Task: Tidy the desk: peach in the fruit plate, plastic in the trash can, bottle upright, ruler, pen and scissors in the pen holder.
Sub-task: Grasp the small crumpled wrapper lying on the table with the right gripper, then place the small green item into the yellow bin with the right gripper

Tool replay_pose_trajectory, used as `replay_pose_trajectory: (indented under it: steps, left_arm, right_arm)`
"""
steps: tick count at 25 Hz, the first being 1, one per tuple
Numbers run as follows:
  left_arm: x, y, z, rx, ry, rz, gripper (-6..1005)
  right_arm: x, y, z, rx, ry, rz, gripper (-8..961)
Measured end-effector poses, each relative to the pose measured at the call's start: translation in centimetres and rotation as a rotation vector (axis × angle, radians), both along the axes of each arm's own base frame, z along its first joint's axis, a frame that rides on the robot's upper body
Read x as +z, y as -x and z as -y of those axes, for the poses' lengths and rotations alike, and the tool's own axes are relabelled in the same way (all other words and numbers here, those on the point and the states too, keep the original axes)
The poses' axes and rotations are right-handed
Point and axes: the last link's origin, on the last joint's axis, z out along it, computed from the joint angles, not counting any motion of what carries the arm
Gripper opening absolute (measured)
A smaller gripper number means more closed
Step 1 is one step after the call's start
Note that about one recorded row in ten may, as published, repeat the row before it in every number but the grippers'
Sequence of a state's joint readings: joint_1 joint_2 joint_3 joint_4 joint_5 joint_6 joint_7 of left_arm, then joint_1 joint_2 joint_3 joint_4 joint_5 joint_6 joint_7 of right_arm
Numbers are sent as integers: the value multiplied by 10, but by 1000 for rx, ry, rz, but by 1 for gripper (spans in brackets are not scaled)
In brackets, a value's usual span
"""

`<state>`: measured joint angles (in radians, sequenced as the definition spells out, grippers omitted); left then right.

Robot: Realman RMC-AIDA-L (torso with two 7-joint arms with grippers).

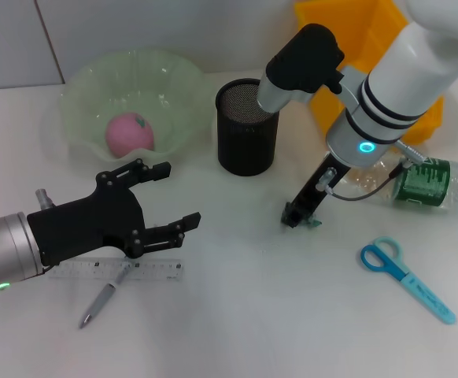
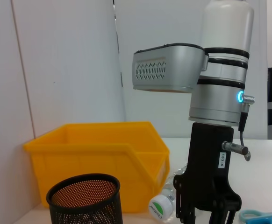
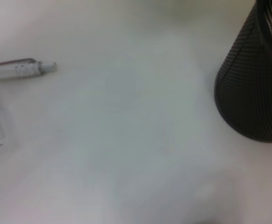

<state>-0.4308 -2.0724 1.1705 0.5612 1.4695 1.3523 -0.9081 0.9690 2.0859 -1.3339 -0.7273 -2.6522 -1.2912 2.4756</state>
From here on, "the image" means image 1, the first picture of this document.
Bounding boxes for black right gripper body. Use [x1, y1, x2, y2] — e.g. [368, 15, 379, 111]
[294, 154, 350, 218]

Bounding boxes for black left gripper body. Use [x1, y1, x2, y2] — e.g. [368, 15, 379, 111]
[27, 171, 147, 268]

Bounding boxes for green plastic wrapper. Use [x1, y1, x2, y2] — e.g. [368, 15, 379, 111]
[279, 200, 323, 230]

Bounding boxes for pink toy peach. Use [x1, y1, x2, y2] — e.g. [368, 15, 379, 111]
[105, 112, 156, 158]

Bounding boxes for clear green-label plastic bottle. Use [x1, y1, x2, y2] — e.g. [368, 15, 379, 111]
[338, 153, 458, 213]

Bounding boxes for clear plastic ruler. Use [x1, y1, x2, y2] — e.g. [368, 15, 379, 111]
[48, 256, 185, 283]

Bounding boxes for grey ballpoint pen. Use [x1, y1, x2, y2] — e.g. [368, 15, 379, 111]
[78, 261, 134, 330]

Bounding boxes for black mesh pen holder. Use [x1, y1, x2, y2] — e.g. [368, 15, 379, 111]
[214, 78, 282, 177]

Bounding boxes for translucent green fruit plate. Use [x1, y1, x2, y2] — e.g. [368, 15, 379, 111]
[57, 49, 213, 166]

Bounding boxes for blue scissors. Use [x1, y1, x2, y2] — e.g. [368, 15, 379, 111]
[360, 235, 456, 325]

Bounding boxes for silver left gripper connector stub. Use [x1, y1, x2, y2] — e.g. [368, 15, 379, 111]
[35, 188, 56, 209]

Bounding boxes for yellow plastic bin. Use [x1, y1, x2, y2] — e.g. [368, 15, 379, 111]
[294, 0, 446, 145]

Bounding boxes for grey right gripper cable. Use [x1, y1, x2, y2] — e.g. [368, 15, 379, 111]
[318, 140, 429, 202]

